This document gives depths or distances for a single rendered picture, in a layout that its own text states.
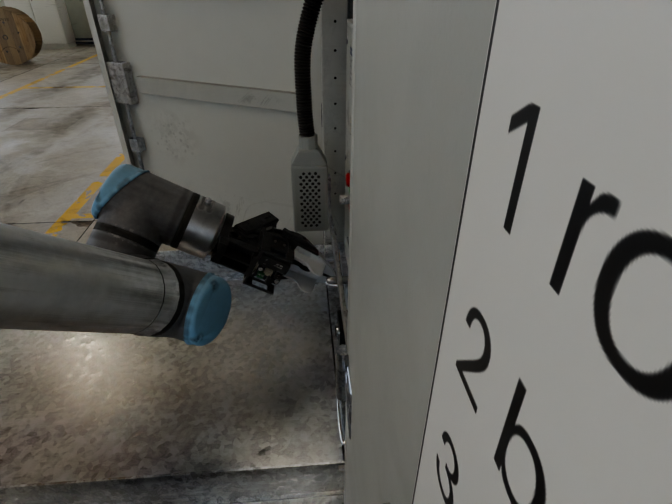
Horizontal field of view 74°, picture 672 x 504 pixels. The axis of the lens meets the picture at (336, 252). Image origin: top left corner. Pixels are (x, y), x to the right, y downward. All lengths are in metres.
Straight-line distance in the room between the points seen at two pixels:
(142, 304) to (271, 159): 0.69
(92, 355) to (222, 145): 0.57
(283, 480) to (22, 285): 0.42
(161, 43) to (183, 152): 0.27
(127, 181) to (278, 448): 0.45
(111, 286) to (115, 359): 0.50
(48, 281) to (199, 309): 0.18
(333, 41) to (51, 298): 0.69
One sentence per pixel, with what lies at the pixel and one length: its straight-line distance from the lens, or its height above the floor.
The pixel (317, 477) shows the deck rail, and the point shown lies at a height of 0.89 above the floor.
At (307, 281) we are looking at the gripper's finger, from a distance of 0.76.
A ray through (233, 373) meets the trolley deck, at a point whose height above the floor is 0.85.
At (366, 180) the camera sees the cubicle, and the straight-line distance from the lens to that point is 0.19.
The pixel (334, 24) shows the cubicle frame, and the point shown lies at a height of 1.38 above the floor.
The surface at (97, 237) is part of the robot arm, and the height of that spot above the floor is 1.16.
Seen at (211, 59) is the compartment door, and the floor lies 1.29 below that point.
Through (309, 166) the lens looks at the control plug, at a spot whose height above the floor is 1.15.
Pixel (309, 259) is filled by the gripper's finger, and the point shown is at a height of 1.06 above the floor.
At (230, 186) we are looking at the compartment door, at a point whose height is 0.98.
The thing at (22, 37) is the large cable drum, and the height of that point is 0.44.
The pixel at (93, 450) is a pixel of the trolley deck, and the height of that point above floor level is 0.85.
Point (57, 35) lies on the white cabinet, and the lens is 11.98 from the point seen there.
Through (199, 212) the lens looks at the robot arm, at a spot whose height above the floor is 1.17.
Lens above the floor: 1.47
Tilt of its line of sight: 32 degrees down
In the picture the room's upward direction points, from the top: straight up
